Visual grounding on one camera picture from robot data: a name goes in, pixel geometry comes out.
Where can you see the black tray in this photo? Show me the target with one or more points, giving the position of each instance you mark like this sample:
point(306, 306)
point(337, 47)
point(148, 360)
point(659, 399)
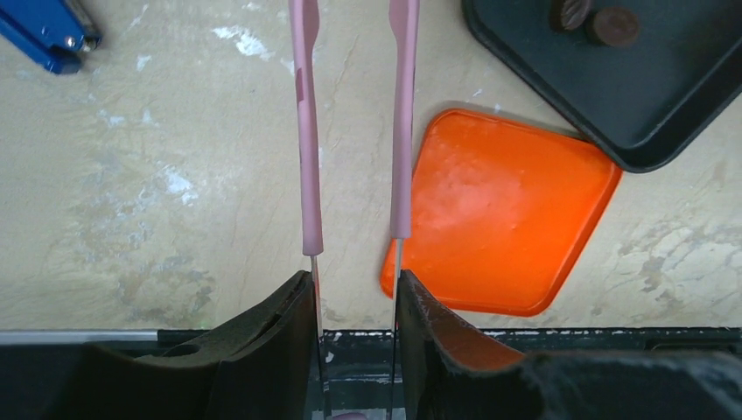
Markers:
point(643, 104)

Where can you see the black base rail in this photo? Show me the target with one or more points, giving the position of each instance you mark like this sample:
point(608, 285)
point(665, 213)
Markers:
point(358, 360)

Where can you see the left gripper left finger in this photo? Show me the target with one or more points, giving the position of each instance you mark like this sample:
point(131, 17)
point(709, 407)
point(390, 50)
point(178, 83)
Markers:
point(254, 366)

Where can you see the orange box lid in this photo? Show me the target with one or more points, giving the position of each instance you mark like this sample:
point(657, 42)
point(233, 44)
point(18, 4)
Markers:
point(502, 210)

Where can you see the blue stapler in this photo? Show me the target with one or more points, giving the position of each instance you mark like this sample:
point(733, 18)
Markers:
point(52, 33)

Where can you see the dark chocolate bottom left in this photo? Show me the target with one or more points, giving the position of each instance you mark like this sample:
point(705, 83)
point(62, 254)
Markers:
point(568, 15)

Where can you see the pink metal tongs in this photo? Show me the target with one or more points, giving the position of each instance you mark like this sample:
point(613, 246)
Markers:
point(403, 17)

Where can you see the aluminium frame rail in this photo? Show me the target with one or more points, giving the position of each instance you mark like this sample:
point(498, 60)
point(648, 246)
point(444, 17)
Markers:
point(74, 336)

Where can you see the dark chocolate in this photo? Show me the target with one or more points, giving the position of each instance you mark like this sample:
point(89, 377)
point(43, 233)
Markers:
point(614, 26)
point(568, 15)

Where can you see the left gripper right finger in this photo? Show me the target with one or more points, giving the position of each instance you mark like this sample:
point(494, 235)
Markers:
point(451, 370)

